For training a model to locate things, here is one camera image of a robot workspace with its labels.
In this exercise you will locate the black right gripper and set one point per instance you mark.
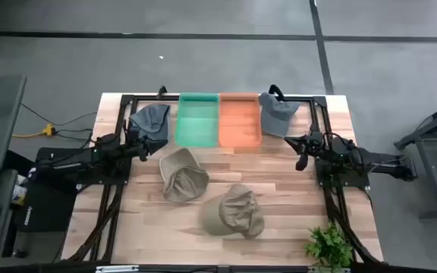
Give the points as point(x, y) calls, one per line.
point(315, 146)

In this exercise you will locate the orange plastic bin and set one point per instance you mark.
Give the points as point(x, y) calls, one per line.
point(239, 121)

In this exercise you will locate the dark gray bucket hat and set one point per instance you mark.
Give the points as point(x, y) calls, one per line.
point(152, 121)

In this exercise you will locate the green plastic bin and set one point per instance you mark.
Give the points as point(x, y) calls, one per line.
point(197, 121)

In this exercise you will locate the khaki baseball cap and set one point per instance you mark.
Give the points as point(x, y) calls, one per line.
point(237, 212)

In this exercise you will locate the beige bucket hat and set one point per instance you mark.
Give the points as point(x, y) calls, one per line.
point(182, 178)

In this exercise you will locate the green artificial plant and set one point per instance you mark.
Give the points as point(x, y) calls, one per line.
point(328, 246)

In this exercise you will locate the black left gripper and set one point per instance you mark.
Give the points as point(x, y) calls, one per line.
point(133, 148)

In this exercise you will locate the black equipment case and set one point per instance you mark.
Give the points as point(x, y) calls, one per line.
point(48, 208)

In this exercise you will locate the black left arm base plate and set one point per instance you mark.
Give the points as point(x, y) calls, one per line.
point(89, 178)

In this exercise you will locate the light gray baseball cap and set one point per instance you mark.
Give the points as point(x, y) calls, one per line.
point(277, 117)

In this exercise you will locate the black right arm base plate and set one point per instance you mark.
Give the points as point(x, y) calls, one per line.
point(340, 182)

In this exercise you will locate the silver metal bracket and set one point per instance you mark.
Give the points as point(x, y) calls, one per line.
point(116, 268)

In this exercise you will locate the black metal table frame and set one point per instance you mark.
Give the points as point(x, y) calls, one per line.
point(127, 100)

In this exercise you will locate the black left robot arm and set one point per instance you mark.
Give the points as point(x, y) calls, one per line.
point(74, 159)

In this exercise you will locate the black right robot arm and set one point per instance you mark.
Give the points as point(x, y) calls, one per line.
point(378, 161)

